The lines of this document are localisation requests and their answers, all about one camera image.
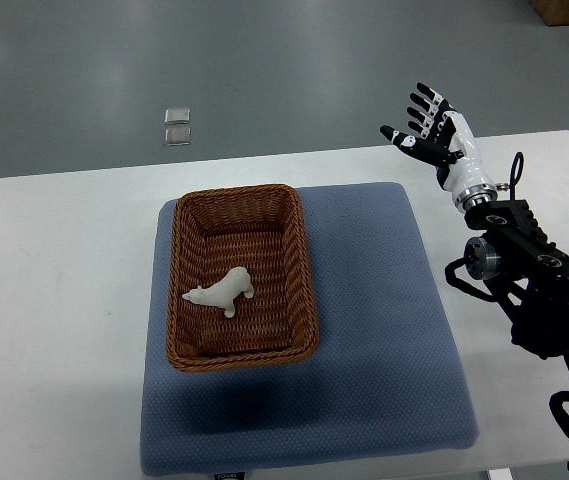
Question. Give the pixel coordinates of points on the white bear figurine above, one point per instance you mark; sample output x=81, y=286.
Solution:
x=223, y=293

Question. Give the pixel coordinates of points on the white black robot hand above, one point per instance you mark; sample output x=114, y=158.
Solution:
x=441, y=137

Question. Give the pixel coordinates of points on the upper metal floor plate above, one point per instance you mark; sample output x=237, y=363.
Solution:
x=177, y=116

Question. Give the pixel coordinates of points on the blue padded mat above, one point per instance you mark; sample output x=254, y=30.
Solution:
x=385, y=380

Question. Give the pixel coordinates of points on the brown wicker basket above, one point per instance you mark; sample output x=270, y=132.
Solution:
x=261, y=228

